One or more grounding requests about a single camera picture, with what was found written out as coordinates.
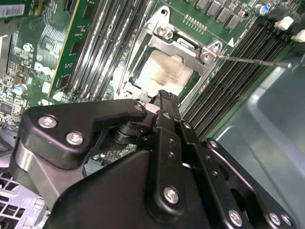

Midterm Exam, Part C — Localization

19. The metal socket cover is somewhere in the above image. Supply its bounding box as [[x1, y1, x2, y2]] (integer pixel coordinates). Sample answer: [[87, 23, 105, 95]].
[[130, 32, 208, 97]]

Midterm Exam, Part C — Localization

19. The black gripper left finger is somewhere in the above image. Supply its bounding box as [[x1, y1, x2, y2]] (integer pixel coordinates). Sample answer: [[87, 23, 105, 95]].
[[9, 90, 198, 224]]

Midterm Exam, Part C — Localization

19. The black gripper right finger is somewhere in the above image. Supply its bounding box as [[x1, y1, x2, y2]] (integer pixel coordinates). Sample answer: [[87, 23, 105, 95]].
[[166, 93, 300, 229]]

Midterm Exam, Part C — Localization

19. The thin metal locking lever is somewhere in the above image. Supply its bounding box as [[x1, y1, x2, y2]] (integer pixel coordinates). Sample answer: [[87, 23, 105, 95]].
[[215, 54, 294, 69], [116, 22, 146, 93]]

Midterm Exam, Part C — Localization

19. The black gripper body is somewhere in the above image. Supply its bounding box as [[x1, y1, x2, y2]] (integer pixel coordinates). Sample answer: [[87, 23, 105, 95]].
[[44, 150, 224, 229]]

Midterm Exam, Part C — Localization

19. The silver CPU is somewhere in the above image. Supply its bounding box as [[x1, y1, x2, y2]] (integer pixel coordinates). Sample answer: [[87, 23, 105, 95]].
[[132, 49, 194, 96]]

